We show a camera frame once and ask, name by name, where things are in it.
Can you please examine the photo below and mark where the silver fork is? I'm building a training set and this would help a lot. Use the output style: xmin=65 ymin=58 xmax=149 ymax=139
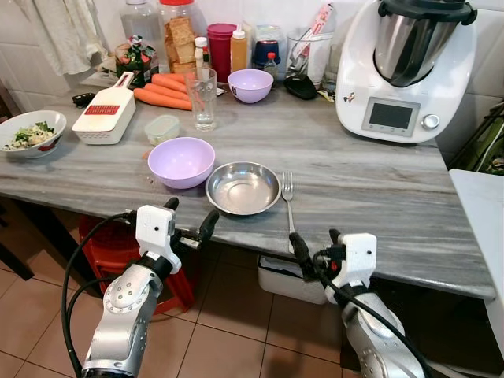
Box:
xmin=281 ymin=171 xmax=297 ymax=237

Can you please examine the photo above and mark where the large purple plastic bowl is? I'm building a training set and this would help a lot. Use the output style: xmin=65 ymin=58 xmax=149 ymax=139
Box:
xmin=148 ymin=137 xmax=217 ymax=190

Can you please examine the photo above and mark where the round stainless steel plate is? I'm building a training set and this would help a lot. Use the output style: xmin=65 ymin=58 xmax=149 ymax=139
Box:
xmin=206 ymin=161 xmax=282 ymax=217

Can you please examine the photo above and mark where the small green lidded container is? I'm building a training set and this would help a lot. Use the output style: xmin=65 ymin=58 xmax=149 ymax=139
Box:
xmin=144 ymin=115 xmax=181 ymax=146

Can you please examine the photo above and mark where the red plastic stool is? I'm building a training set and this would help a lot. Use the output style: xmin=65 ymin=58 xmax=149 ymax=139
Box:
xmin=77 ymin=217 xmax=198 ymax=316

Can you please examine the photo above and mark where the long orange carrot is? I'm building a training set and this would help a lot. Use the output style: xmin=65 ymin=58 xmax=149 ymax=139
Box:
xmin=133 ymin=87 xmax=194 ymax=111

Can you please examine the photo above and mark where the clear drinking glass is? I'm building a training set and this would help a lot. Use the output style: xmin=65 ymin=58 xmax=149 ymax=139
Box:
xmin=186 ymin=68 xmax=219 ymax=132

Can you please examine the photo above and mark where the white grater with red blade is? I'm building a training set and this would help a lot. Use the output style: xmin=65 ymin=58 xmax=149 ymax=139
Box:
xmin=72 ymin=72 xmax=137 ymax=146

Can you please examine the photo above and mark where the small purple plastic bowl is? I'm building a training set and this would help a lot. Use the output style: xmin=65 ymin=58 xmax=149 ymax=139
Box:
xmin=228 ymin=69 xmax=275 ymax=104

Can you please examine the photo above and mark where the white side table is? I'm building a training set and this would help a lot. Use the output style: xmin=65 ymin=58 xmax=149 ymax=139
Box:
xmin=449 ymin=169 xmax=504 ymax=347

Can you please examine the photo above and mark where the green snack packet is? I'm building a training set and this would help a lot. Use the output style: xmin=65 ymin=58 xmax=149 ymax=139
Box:
xmin=115 ymin=35 xmax=158 ymax=87

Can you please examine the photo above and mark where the white food processor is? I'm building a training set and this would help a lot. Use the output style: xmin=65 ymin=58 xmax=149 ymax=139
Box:
xmin=335 ymin=0 xmax=479 ymax=144

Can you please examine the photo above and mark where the black pouch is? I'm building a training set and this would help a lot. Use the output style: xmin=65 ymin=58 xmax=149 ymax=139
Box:
xmin=283 ymin=73 xmax=319 ymax=101

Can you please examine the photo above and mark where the white bowl with food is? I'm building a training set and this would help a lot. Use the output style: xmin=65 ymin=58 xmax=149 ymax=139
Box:
xmin=0 ymin=110 xmax=68 ymax=159

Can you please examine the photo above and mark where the maroon tumbler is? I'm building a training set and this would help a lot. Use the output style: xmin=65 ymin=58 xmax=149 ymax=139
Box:
xmin=207 ymin=23 xmax=239 ymax=83

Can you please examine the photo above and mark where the small white bottle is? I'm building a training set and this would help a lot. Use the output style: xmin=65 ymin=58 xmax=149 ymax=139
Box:
xmin=194 ymin=36 xmax=209 ymax=72

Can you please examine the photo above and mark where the red lidded cracker jar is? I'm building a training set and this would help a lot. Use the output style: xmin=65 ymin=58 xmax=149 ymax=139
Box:
xmin=159 ymin=0 xmax=199 ymax=76

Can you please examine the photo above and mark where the orange bottle with white cap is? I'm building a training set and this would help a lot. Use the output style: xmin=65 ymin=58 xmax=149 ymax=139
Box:
xmin=230 ymin=29 xmax=249 ymax=73

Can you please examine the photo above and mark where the small red capped bottle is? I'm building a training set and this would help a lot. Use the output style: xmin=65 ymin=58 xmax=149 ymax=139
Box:
xmin=264 ymin=52 xmax=278 ymax=80

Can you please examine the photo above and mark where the clear plastic container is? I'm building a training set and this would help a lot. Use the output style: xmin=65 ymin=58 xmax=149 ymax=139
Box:
xmin=286 ymin=28 xmax=335 ymax=86

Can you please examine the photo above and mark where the clear plastic bottle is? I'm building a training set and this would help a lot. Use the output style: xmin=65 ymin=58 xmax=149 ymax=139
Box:
xmin=120 ymin=0 xmax=162 ymax=48

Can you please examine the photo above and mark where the clear jar with blue contents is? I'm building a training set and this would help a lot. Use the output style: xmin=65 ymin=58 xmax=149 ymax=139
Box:
xmin=252 ymin=25 xmax=286 ymax=70

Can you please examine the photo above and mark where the hanging white towel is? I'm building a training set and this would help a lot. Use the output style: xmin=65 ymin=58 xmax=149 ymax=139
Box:
xmin=16 ymin=0 xmax=107 ymax=76

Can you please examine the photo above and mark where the red and white packet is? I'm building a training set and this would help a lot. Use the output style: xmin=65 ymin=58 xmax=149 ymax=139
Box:
xmin=303 ymin=2 xmax=335 ymax=48

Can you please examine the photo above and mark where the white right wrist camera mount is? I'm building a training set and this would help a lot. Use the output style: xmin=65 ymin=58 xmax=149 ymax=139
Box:
xmin=335 ymin=233 xmax=377 ymax=288

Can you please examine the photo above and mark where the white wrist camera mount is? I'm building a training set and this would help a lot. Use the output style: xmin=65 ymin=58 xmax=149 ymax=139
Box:
xmin=135 ymin=205 xmax=176 ymax=257
xmin=335 ymin=233 xmax=377 ymax=288

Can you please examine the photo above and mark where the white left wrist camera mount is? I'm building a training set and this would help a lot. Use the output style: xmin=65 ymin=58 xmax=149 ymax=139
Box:
xmin=135 ymin=205 xmax=176 ymax=257

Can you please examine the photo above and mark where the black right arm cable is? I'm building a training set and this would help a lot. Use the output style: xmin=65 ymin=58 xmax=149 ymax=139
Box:
xmin=311 ymin=268 xmax=434 ymax=378

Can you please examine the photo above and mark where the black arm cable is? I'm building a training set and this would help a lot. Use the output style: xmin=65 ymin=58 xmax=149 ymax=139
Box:
xmin=61 ymin=211 xmax=139 ymax=378
xmin=67 ymin=276 xmax=111 ymax=316
xmin=311 ymin=268 xmax=434 ymax=378

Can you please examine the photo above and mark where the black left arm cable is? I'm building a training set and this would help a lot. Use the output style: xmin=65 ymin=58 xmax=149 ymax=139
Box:
xmin=61 ymin=211 xmax=139 ymax=378
xmin=67 ymin=276 xmax=111 ymax=316

